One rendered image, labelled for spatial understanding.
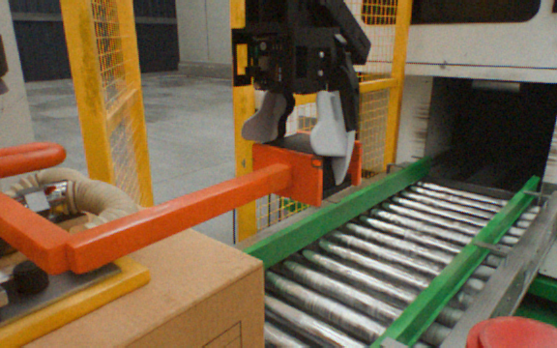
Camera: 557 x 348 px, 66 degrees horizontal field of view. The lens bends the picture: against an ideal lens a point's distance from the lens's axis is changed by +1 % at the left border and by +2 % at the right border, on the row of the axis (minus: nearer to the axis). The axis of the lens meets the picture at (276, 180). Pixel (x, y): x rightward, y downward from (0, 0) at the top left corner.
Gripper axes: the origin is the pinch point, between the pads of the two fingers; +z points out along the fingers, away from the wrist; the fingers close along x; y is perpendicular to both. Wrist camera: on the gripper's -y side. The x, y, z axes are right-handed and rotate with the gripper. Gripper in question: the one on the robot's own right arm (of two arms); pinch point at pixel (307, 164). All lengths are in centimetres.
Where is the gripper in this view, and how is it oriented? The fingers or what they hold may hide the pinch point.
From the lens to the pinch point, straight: 45.3
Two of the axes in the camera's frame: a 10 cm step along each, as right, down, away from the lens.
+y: -6.4, 2.6, -7.3
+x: 7.7, 2.1, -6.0
